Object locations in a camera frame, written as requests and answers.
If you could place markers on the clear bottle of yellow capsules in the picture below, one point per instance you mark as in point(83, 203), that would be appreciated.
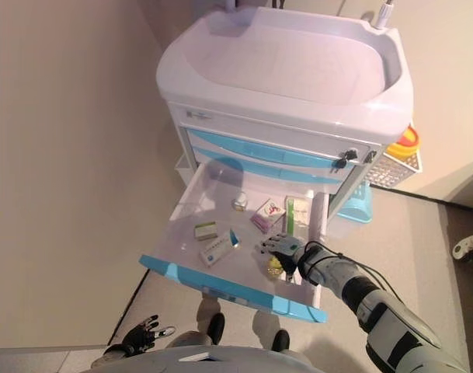
point(274, 266)

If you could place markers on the long green and white box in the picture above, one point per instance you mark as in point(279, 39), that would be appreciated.
point(298, 211)

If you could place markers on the robot right leg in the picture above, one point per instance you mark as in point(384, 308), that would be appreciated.
point(280, 340)

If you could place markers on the white medical cart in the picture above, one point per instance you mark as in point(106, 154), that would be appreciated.
point(282, 77)

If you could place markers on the waste bin with blue lid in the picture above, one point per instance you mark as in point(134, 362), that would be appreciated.
point(356, 211)

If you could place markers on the blue and white medicine box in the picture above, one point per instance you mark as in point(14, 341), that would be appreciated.
point(218, 248)

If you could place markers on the yellow sharps container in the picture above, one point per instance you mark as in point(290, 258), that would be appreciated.
point(405, 145)

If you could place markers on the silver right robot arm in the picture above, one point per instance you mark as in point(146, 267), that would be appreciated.
point(376, 303)

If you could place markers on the metal IV pole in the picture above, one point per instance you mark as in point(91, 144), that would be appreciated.
point(384, 13)

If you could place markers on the grey robot torso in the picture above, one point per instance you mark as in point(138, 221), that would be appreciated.
point(228, 361)

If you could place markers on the translucent white side bin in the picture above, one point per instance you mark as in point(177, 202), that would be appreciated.
point(181, 167)

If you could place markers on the small white-capped jar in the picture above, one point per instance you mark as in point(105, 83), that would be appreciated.
point(240, 202)

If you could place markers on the blue-fronted cart drawer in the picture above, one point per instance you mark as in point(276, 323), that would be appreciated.
point(259, 147)
point(282, 171)

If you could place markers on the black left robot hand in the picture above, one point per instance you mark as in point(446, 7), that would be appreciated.
point(141, 338)

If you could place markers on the cart drawer holding medicines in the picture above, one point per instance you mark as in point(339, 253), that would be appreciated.
point(228, 291)

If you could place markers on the robot leg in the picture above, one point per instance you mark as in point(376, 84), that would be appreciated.
point(216, 326)
point(280, 340)

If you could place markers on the pink and white medicine box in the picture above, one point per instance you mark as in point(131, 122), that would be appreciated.
point(268, 215)

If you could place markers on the robot left leg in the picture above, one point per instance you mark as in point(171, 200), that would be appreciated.
point(216, 326)

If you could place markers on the small green and white box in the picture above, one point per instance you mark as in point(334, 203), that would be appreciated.
point(205, 231)

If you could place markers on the black cart side latch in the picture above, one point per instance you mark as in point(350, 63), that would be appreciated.
point(369, 157)

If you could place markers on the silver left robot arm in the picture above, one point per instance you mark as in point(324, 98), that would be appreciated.
point(112, 355)

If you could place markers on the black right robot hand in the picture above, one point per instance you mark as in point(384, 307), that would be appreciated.
point(284, 248)

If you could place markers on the black keys in lock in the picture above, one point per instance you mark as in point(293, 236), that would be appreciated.
point(344, 157)

